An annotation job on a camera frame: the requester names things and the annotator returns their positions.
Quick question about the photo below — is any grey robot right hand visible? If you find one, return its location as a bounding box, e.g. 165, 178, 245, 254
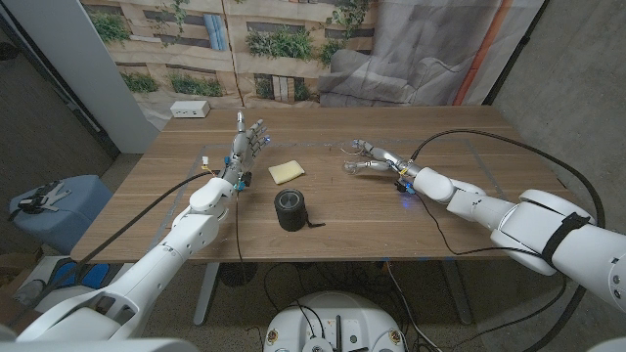
351, 139, 423, 178

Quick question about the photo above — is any yellow sponge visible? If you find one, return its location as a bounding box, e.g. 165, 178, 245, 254
267, 159, 306, 186

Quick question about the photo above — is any white table leg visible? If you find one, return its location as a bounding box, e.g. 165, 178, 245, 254
439, 258, 473, 327
193, 262, 221, 328

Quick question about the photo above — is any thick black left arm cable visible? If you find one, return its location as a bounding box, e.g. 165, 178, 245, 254
4, 169, 222, 329

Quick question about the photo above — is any clear glass beaker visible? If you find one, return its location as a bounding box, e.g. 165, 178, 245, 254
340, 141, 366, 176

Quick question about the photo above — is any blue padded stool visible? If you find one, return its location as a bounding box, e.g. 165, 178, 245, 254
8, 174, 114, 255

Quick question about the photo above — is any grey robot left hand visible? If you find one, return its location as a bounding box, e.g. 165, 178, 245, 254
218, 110, 272, 183

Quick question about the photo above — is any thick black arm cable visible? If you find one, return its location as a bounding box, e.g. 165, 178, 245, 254
409, 128, 607, 352
4, 169, 222, 329

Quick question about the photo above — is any grey and black tool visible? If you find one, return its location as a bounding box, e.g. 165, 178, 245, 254
7, 180, 72, 221

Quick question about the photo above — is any printed backdrop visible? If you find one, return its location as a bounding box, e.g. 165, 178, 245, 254
79, 0, 547, 132

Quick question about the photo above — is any white power strip box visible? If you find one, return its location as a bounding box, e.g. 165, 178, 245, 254
169, 100, 211, 119

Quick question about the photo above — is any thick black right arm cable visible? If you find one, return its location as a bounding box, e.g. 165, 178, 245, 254
409, 128, 607, 352

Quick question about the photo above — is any white robot torso base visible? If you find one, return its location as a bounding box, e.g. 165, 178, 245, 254
262, 290, 406, 352

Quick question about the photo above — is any grey floor cable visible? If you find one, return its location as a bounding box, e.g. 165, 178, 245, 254
384, 262, 431, 352

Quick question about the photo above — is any black cylindrical speaker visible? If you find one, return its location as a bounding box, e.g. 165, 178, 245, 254
273, 188, 327, 233

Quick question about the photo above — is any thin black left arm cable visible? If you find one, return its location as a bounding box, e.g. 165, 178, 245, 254
233, 189, 246, 268

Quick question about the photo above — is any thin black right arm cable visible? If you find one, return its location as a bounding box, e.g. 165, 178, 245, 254
414, 192, 568, 351

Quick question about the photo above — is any black round floor fan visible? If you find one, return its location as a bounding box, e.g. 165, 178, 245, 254
218, 262, 259, 287

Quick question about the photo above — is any cardboard box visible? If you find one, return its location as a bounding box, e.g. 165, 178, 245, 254
0, 251, 43, 289

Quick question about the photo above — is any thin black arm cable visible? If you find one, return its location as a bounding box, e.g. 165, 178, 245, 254
233, 189, 246, 268
414, 192, 568, 351

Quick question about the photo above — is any white pillar panel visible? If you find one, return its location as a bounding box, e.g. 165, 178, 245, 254
0, 0, 160, 155

